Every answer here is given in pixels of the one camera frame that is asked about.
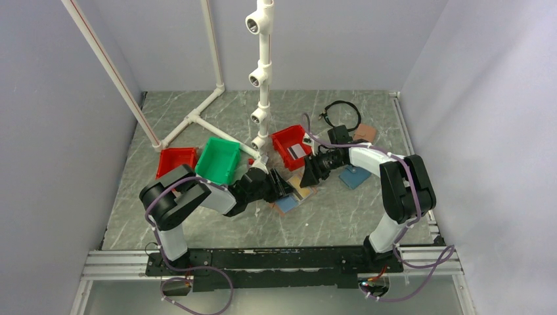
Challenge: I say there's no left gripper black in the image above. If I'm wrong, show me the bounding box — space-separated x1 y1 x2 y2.
246 168 296 203

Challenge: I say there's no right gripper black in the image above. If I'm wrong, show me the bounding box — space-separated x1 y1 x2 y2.
300 150 345 189

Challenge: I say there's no orange credit card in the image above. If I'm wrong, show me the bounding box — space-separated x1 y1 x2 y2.
277 173 318 214

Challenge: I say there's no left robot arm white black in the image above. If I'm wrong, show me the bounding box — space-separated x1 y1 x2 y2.
139 164 294 276

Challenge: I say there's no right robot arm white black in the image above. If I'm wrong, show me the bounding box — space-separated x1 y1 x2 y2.
300 133 436 272

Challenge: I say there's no blue card holder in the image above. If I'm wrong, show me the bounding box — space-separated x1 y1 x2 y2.
339 165 372 190

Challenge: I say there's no pink card holder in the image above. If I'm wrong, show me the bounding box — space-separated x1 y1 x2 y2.
353 123 377 143

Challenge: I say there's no red bin right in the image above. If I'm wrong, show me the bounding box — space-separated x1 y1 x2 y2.
271 125 312 171

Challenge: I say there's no red bin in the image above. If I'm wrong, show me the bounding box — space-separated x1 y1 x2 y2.
156 147 198 179
271 125 312 171

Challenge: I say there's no green bin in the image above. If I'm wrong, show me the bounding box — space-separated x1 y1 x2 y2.
195 137 240 185

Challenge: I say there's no red bin left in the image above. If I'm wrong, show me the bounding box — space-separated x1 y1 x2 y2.
156 147 198 179

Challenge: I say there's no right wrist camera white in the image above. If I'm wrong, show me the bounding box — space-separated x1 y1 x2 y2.
302 134 314 147

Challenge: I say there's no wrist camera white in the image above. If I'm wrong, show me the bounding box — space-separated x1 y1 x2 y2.
302 134 314 147
249 156 269 174

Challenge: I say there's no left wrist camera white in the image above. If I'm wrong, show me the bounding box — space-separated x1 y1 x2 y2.
249 156 269 174

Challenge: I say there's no black cable loop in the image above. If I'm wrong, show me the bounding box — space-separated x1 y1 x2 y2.
318 100 363 133

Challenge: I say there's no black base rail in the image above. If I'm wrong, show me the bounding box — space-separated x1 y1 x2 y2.
146 245 403 292

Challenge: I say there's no white pvc pipe frame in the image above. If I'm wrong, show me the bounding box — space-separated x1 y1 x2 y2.
62 1 263 161

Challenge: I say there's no aluminium frame rail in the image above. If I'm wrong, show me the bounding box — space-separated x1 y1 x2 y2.
70 246 477 314

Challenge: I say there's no white pvc fitting post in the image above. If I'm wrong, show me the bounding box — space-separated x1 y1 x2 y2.
245 0 275 159

